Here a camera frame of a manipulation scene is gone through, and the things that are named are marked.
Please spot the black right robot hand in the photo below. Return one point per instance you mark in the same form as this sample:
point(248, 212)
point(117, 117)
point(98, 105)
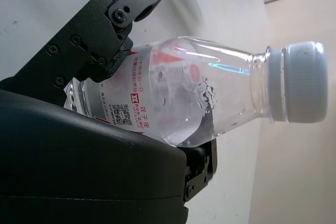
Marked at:
point(78, 161)

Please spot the clear plastic water bottle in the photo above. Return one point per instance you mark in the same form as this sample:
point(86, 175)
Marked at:
point(231, 77)

